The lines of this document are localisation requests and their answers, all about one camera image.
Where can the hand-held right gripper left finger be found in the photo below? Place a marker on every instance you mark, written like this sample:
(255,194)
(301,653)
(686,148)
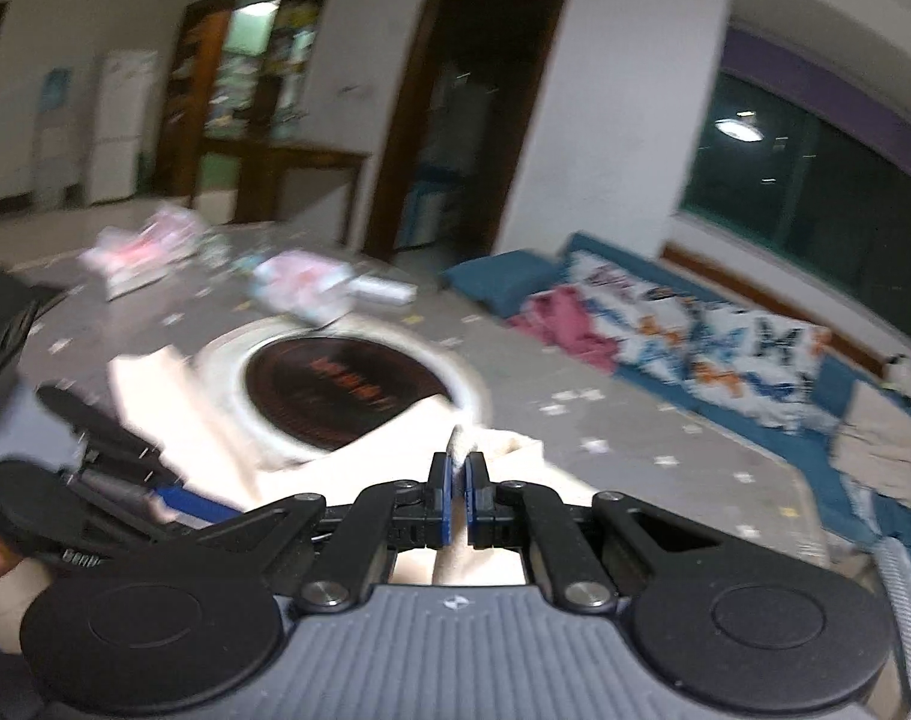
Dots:
(441,502)

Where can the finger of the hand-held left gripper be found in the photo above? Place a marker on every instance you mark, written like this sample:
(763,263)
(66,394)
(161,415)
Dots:
(189,506)
(103,431)

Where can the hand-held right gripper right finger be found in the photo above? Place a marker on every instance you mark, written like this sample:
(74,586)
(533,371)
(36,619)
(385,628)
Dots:
(473,502)

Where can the cream cloth garment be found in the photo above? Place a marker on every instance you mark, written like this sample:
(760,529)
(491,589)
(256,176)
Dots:
(223,435)

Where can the round black induction cooker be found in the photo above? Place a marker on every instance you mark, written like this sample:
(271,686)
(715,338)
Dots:
(343,382)

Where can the pink snack packet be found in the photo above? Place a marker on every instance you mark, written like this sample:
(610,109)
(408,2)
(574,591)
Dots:
(144,247)

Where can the pink cloth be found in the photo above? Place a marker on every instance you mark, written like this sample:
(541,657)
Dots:
(568,326)

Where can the white water dispenser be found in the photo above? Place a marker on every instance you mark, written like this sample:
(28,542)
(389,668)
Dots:
(54,135)

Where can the small white box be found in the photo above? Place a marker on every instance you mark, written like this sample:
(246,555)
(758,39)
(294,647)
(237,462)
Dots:
(380,290)

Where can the blue pillow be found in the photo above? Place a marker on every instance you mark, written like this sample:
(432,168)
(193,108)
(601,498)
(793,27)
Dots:
(500,277)

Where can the white refrigerator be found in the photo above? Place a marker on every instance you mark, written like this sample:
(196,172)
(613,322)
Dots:
(122,127)

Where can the pink white tissue packet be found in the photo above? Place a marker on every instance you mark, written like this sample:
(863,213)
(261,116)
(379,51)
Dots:
(305,285)

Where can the butterfly print blanket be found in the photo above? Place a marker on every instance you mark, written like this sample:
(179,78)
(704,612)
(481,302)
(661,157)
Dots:
(710,345)

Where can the dark wooden side table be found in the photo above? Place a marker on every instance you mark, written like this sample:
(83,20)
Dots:
(305,159)

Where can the blue sofa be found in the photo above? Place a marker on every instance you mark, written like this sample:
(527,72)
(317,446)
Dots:
(815,457)

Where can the dark wooden display cabinet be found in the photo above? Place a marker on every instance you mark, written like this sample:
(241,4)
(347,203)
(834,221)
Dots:
(253,60)

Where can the beige cloth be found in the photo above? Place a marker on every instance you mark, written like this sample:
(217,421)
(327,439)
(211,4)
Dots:
(879,442)

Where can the large dark window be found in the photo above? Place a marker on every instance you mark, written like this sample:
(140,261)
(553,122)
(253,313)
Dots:
(800,180)

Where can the purple curtain valance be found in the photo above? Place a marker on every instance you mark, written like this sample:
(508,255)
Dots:
(815,82)

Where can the dark wooden door frame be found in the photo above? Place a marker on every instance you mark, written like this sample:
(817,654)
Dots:
(403,127)

